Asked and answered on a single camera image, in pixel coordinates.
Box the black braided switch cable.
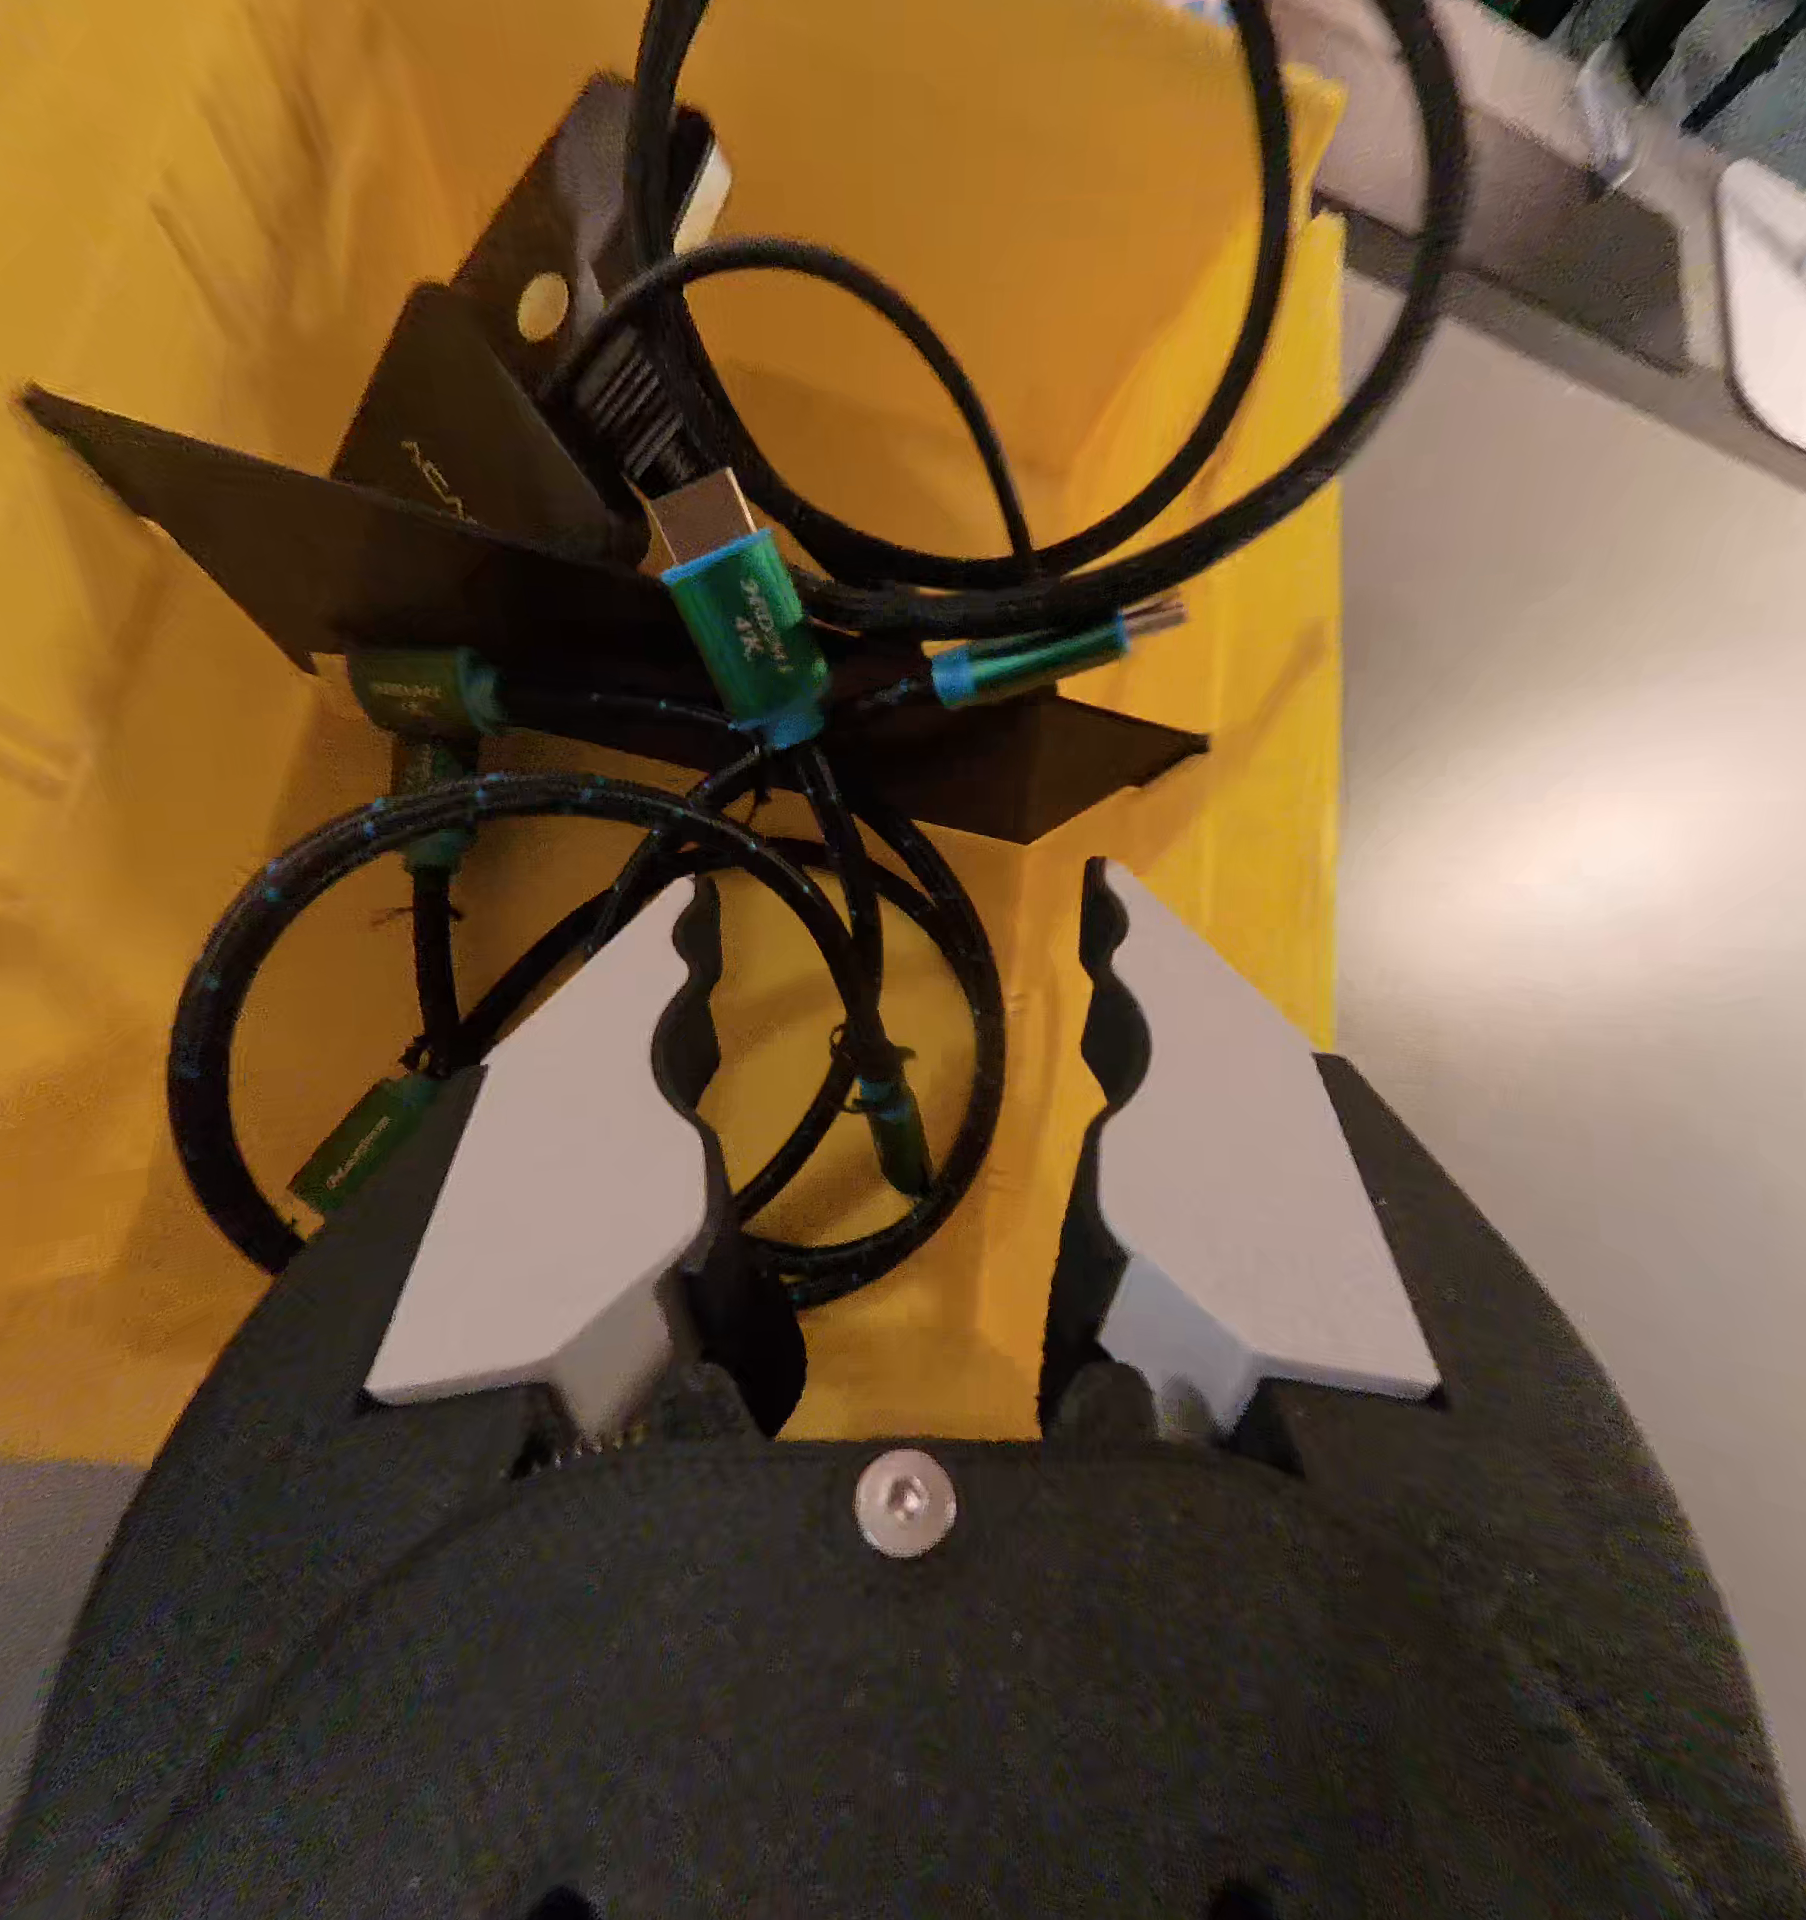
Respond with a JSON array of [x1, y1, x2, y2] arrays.
[[565, 0, 1476, 632]]

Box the yellow plastic bin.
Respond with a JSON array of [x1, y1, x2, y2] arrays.
[[0, 0, 1347, 1464]]

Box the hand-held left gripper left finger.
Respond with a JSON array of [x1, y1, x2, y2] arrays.
[[362, 878, 812, 1441]]

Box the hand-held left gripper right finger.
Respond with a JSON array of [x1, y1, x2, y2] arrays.
[[1039, 855, 1443, 1438]]

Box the black bin divider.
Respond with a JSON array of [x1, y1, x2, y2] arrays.
[[19, 383, 1213, 848]]

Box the black usb hub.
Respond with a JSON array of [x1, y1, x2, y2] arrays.
[[330, 285, 649, 564]]

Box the white stand clear legs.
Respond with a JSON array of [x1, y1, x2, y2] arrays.
[[1571, 0, 1806, 478]]

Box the thin black hub cable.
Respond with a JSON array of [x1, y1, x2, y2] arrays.
[[534, 237, 1041, 596]]

